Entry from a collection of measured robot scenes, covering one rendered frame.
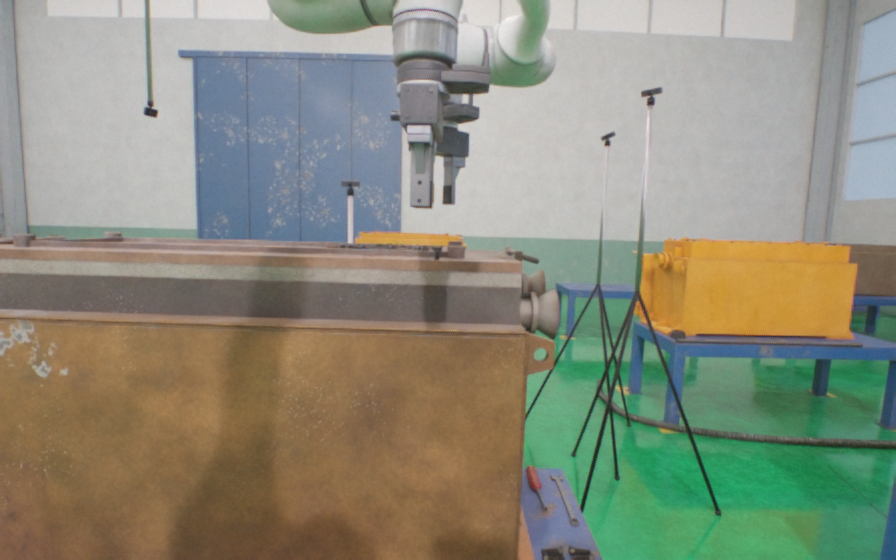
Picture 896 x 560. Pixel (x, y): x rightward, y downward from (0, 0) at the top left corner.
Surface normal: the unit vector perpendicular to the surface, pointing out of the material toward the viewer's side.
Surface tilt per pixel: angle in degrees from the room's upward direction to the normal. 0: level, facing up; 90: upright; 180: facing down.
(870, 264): 90
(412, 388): 90
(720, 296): 90
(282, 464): 90
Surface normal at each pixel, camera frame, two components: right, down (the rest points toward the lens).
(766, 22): 0.01, 0.12
